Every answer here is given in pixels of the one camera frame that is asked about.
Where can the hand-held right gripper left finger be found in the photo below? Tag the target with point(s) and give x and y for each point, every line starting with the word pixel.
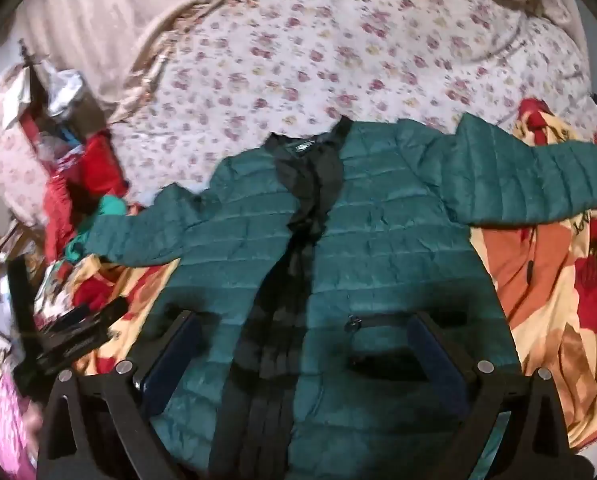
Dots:
pixel 171 360

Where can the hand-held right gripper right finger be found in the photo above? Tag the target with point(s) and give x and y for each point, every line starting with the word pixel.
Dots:
pixel 438 360

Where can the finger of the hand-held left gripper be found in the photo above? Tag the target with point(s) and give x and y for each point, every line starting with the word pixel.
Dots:
pixel 83 332

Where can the green puffer jacket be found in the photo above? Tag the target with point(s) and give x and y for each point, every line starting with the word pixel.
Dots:
pixel 378 240

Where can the person's left forearm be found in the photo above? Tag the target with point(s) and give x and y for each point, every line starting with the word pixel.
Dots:
pixel 11 425

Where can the teal cloth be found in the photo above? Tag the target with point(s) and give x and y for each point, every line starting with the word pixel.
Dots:
pixel 111 206

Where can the red orange flowered blanket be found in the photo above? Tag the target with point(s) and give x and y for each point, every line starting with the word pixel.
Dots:
pixel 553 285

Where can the floral pillow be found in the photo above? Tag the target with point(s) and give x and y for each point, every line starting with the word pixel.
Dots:
pixel 13 160

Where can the red cloth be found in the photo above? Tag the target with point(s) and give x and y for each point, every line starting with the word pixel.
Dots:
pixel 93 165

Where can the silver foil bag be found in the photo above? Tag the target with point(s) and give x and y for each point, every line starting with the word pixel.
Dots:
pixel 66 92

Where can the beige fringed bedspread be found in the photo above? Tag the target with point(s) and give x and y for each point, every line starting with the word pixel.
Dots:
pixel 103 5

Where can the floral white bed sheet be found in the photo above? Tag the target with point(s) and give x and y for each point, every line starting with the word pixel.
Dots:
pixel 328 60

